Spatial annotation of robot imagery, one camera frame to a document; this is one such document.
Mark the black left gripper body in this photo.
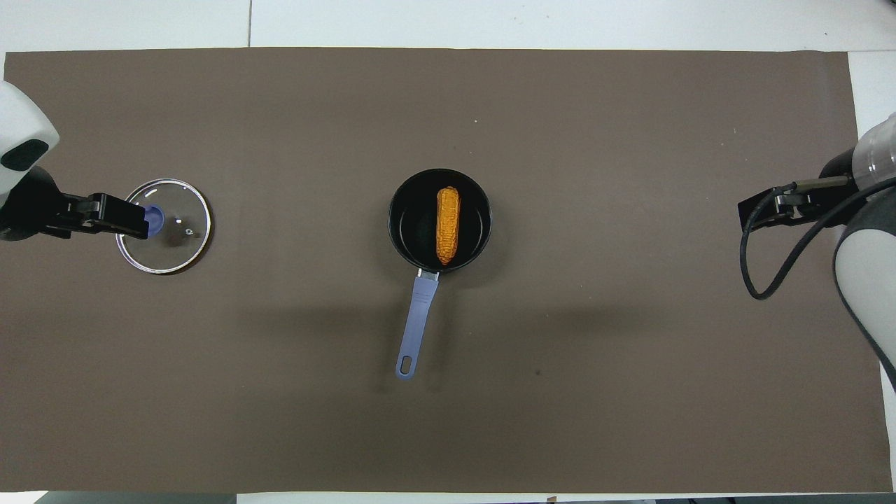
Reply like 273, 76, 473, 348
0, 164, 96, 243

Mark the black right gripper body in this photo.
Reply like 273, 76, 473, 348
773, 150, 867, 222

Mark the glass lid with blue knob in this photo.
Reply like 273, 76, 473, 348
115, 178, 213, 275

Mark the orange corn cob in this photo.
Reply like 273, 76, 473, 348
436, 185, 463, 266

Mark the brown table mat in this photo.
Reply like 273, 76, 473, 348
0, 48, 894, 495

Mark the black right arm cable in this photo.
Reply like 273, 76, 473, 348
740, 175, 896, 301

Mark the dark blue pot with handle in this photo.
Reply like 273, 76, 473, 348
388, 168, 494, 382

